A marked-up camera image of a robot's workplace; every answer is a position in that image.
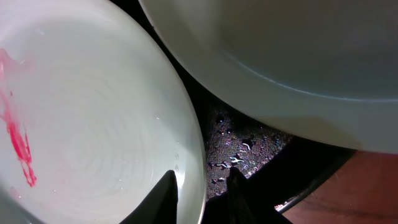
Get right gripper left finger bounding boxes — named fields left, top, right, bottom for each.
left=120, top=170, right=178, bottom=224

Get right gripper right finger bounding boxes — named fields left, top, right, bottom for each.
left=226, top=167, right=292, bottom=224

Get light blue plate front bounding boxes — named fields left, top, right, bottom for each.
left=1, top=0, right=206, bottom=223

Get light blue plate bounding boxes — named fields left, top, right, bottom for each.
left=1, top=0, right=206, bottom=223
left=141, top=0, right=397, bottom=154

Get round black tray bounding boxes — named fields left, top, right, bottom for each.
left=108, top=0, right=357, bottom=224

